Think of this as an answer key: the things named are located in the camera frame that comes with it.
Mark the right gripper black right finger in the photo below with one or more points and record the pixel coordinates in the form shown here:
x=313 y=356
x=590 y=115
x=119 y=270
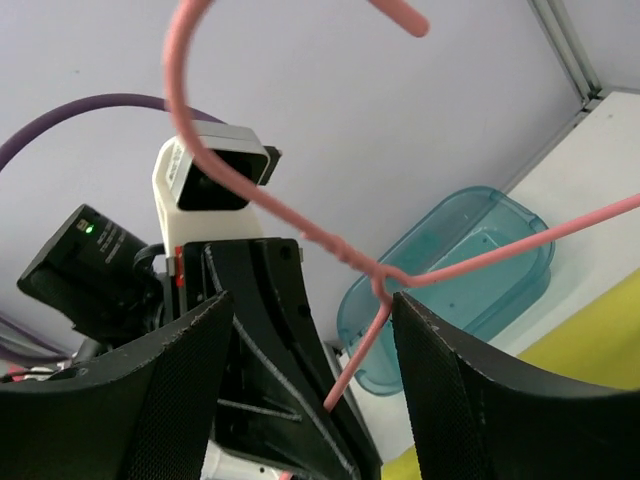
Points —
x=477 y=412

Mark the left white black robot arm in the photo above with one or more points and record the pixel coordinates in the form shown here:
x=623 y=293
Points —
x=101 y=277

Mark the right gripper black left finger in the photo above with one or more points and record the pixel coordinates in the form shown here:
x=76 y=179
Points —
x=142 y=411

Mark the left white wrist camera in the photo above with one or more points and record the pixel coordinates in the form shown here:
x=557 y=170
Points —
x=191 y=207

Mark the teal plastic bin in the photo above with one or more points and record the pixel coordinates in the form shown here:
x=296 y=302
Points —
x=468 y=223

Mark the pink wire hanger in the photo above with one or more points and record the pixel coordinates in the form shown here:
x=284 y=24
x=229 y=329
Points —
x=175 y=53

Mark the yellow-green trousers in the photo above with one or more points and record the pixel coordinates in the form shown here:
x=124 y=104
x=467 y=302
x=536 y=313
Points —
x=598 y=345

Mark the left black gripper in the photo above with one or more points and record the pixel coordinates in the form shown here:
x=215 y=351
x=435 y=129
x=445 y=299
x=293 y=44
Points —
x=276 y=375

